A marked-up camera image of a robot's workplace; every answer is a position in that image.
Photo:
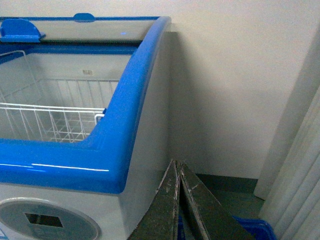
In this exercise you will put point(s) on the white chest freezer blue rim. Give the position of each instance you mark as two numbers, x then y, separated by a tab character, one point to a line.
113	174

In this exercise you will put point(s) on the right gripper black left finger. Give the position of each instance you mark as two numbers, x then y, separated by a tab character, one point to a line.
161	220

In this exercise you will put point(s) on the white curtain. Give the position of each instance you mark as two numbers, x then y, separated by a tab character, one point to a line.
289	182

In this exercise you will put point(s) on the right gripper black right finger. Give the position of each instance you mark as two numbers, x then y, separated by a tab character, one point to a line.
207	219

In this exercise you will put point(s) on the round grey control panel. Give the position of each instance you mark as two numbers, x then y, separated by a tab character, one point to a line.
24	218

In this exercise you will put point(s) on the glass sliding freezer lid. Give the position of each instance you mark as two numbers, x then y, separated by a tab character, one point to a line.
83	27

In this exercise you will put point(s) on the blue plastic shopping basket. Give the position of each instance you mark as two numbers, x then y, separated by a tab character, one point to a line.
259	229

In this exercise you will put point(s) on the white wire freezer basket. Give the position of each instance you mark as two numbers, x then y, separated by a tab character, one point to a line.
55	97

